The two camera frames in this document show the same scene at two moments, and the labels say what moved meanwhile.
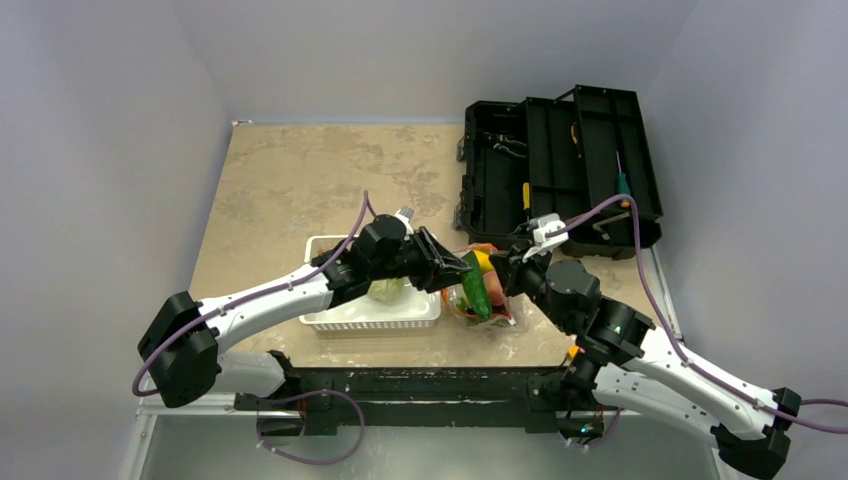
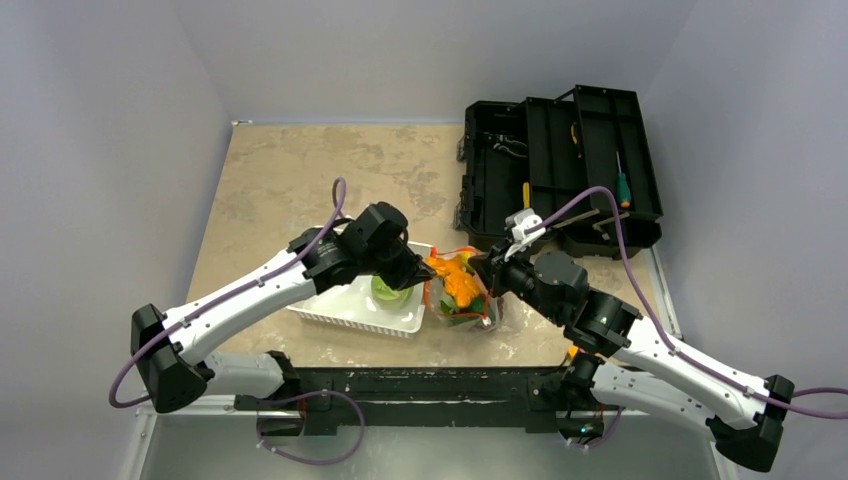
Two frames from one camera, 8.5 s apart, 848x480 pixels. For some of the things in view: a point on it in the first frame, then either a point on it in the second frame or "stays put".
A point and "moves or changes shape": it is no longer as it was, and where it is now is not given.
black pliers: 497,139 stays put
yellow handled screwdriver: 526,198 stays put
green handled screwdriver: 622,183 stays put
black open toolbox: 552,158 stays put
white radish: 461,300 → 473,315
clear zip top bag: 480,301 moves or changes shape
